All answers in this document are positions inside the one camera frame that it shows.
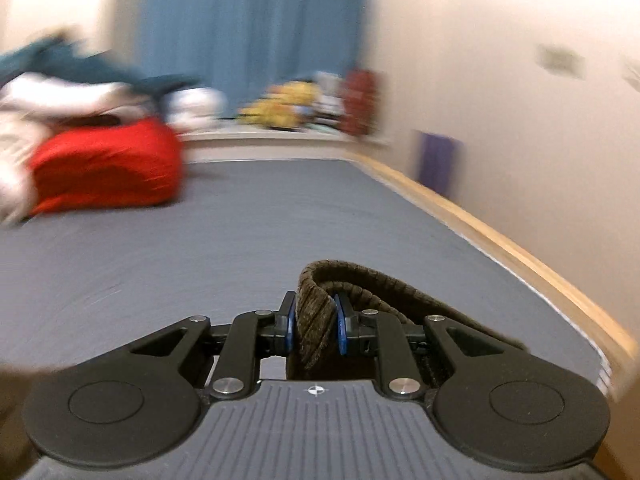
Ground purple flat item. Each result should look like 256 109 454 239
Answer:
416 131 462 197

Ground olive corduroy pants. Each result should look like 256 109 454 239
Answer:
286 258 532 392

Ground blue curtain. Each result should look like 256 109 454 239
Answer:
136 0 372 122

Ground red folded cloth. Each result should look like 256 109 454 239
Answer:
26 117 184 217

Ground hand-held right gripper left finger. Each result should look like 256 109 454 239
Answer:
129 290 297 402

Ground blue-grey bed mattress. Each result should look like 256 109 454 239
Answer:
0 158 613 401

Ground white cloth pile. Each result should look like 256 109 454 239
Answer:
0 71 227 227

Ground wall socket plate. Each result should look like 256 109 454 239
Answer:
536 44 587 80

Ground teal cloth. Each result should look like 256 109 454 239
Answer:
0 34 202 100

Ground yellow plush toys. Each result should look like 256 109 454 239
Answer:
239 80 322 130

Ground wooden bed frame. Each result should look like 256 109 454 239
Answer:
177 126 640 411

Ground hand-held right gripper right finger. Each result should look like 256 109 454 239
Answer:
333 293 527 402

